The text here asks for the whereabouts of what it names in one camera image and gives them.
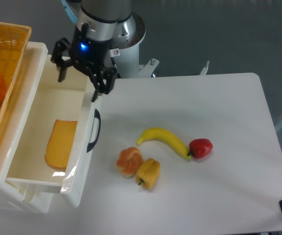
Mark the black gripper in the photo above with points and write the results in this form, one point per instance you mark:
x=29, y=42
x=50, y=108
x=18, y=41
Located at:
x=86, y=55

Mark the toy bread slice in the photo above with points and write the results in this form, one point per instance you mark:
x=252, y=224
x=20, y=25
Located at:
x=59, y=146

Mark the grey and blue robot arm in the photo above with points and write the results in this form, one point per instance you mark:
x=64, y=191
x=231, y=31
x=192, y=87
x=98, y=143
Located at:
x=110, y=19

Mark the open upper white drawer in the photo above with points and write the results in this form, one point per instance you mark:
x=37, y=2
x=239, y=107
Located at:
x=66, y=100

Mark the toy knotted bread roll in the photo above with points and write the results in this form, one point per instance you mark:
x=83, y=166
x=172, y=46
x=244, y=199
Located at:
x=129, y=161

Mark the white drawer cabinet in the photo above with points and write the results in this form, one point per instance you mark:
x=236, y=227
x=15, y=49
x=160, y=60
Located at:
x=20, y=102

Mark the yellow woven basket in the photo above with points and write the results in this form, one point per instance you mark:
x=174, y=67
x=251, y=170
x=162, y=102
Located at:
x=2, y=80

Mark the yellow toy banana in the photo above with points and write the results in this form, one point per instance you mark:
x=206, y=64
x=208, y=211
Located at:
x=167, y=137

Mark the yellow toy bell pepper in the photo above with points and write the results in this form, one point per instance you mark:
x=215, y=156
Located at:
x=148, y=173

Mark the red toy bell pepper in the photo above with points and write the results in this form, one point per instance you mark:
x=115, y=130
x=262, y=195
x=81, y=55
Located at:
x=200, y=148

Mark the black drawer handle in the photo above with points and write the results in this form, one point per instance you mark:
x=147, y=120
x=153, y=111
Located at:
x=94, y=136

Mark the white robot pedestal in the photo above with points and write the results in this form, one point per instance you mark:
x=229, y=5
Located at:
x=126, y=61

